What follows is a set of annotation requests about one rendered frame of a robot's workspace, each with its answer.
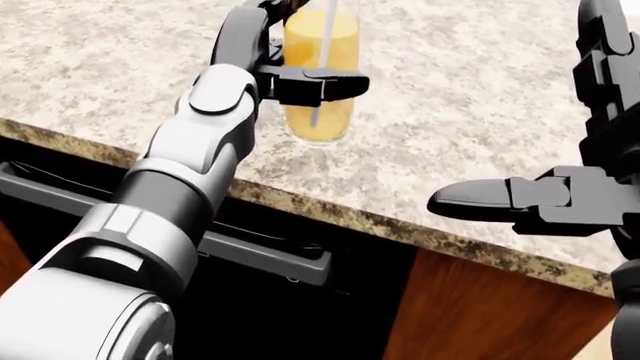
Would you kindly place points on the black dishwasher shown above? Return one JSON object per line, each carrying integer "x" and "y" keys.
{"x": 250, "y": 292}

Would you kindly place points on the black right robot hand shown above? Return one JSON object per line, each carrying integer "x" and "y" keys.
{"x": 595, "y": 200}

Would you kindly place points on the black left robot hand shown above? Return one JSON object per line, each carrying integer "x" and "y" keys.
{"x": 240, "y": 35}

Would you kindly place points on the glass of orange juice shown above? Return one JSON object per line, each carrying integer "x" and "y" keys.
{"x": 320, "y": 48}

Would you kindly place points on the brown wooden cabinet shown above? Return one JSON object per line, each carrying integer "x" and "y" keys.
{"x": 12, "y": 253}
{"x": 492, "y": 307}

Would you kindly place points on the white drinking straw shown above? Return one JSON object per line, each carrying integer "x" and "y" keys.
{"x": 325, "y": 37}

